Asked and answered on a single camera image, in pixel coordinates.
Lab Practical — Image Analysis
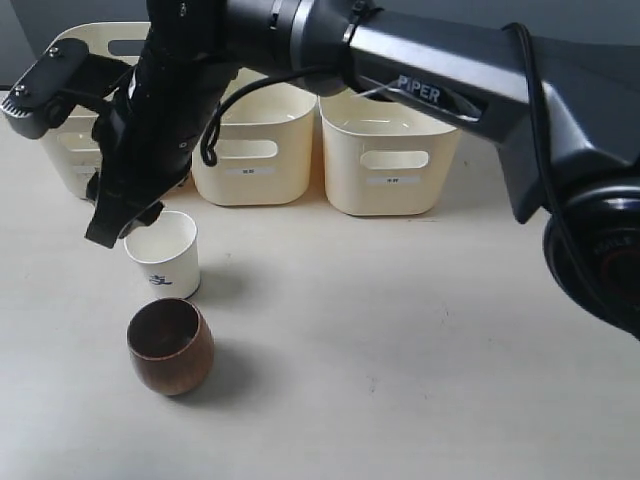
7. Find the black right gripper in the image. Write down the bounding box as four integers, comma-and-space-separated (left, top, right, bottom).
84, 49, 235, 249

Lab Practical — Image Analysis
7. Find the white paper cup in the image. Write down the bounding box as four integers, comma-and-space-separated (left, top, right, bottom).
124, 210, 201, 299

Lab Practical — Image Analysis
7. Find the brown wooden cup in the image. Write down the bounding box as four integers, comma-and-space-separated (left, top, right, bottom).
126, 298, 215, 397

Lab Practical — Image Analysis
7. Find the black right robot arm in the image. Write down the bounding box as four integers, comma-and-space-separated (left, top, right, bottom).
85, 1, 639, 335

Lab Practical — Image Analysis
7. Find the cream middle plastic bin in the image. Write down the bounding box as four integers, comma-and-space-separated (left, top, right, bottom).
191, 83, 317, 206

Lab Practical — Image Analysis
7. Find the cream right plastic bin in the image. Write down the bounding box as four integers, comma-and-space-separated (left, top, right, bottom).
319, 90, 461, 217

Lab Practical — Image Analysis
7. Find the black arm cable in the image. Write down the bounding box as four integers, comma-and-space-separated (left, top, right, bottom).
192, 62, 351, 169

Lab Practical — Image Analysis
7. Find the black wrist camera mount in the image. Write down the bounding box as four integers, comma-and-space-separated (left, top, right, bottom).
1, 38, 131, 140

